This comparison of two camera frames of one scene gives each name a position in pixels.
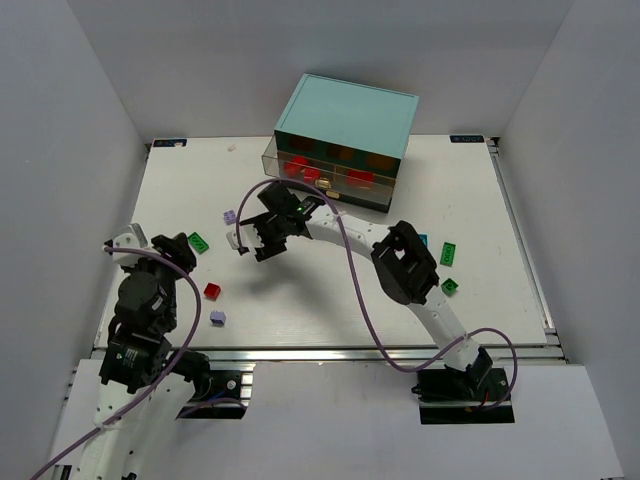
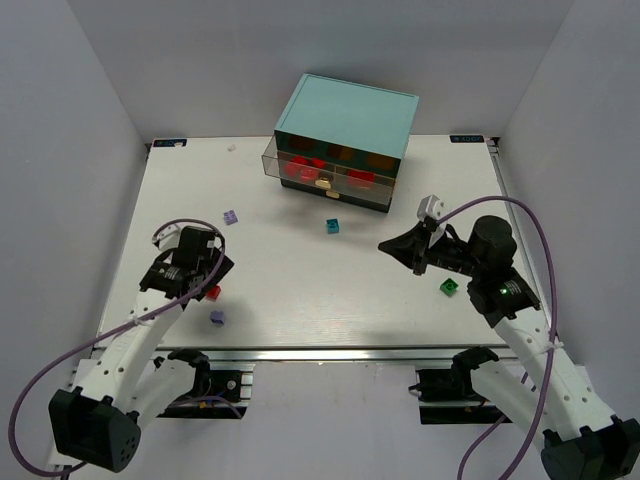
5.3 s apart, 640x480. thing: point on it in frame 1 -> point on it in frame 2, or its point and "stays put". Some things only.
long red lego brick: x=360 y=179 stays put
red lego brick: x=294 y=170 stays put
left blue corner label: x=169 y=143 stays put
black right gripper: x=270 y=230 -> x=421 y=255
